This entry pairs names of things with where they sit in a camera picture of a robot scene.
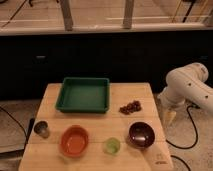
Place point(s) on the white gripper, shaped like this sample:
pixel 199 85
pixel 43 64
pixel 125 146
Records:
pixel 170 99

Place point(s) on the dark red grape bunch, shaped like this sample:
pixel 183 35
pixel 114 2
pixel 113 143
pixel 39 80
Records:
pixel 132 107

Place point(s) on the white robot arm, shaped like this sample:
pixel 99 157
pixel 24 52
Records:
pixel 186 83

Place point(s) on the dark purple bowl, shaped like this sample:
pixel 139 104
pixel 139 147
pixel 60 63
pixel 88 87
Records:
pixel 141 135

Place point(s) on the red bowl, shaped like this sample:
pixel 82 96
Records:
pixel 74 141

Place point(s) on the green cup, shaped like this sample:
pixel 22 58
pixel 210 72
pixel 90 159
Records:
pixel 111 146

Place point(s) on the green square tray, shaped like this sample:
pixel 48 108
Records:
pixel 84 95

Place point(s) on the grey metal cup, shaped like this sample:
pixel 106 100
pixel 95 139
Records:
pixel 41 128

